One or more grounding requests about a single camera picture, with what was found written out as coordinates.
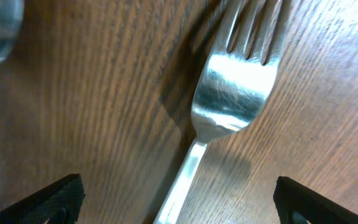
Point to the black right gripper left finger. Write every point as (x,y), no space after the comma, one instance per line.
(59,202)

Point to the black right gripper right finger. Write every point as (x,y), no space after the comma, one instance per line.
(296,203)

